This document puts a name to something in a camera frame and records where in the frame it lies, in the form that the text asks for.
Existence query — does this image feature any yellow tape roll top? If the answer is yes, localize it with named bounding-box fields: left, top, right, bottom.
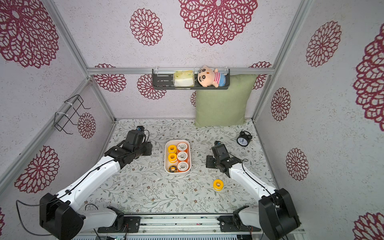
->
left=168, top=145, right=178, bottom=154

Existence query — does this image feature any black yellow tape roll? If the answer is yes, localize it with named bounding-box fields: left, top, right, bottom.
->
left=169, top=165, right=178, bottom=173

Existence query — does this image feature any white plastic storage box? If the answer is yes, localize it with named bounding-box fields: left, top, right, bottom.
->
left=164, top=140, right=192, bottom=176

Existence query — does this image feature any orange tape roll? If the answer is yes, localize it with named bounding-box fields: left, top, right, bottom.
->
left=177, top=142, right=189, bottom=153
left=177, top=151, right=189, bottom=163
left=177, top=161, right=190, bottom=173

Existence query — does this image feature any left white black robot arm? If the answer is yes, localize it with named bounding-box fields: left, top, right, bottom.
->
left=40, top=142, right=153, bottom=240

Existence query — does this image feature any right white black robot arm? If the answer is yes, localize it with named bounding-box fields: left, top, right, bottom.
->
left=206, top=155, right=301, bottom=240

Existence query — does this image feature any black alarm clock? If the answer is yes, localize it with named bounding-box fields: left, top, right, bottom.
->
left=237, top=131, right=253, bottom=147

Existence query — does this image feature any green pillow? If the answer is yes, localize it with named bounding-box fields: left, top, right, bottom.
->
left=195, top=75, right=258, bottom=128

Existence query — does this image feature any yellow green sponge pack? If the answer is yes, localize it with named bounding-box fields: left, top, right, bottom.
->
left=173, top=71, right=195, bottom=87

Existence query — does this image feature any plush doll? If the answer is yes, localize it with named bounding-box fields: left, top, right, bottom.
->
left=197, top=66, right=227, bottom=88

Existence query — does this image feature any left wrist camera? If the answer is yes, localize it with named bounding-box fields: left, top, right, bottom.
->
left=123, top=126, right=147, bottom=152

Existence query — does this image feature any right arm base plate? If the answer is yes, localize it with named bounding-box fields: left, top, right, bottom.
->
left=218, top=205, right=262, bottom=232

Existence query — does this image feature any black wall shelf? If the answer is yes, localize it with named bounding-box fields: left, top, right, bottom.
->
left=152, top=69, right=231, bottom=90

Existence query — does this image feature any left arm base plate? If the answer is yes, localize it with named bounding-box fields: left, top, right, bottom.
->
left=97, top=216, right=141, bottom=234

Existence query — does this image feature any black wire wall rack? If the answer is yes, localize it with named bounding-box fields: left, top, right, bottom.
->
left=53, top=94, right=90, bottom=135

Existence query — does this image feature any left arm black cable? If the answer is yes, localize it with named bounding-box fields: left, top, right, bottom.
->
left=15, top=127, right=151, bottom=240

